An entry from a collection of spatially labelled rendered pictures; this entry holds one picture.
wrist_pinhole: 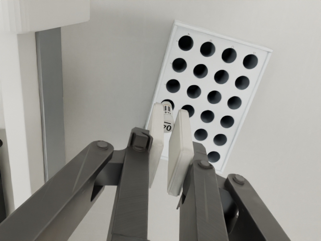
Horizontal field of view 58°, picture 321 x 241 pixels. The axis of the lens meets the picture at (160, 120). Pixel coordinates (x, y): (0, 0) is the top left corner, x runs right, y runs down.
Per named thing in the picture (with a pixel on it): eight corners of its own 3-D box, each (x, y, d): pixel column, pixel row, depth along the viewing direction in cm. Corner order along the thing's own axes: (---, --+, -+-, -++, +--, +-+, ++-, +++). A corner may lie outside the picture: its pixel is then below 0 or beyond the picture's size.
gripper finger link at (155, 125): (150, 191, 16) (137, 188, 16) (154, 138, 23) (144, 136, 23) (164, 146, 15) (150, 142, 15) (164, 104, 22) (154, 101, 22)
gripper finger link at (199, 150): (191, 182, 14) (249, 197, 14) (187, 138, 19) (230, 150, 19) (183, 206, 15) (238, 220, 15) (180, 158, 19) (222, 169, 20)
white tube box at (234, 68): (174, 19, 27) (175, 21, 23) (260, 44, 27) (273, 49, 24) (142, 136, 31) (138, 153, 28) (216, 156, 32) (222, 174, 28)
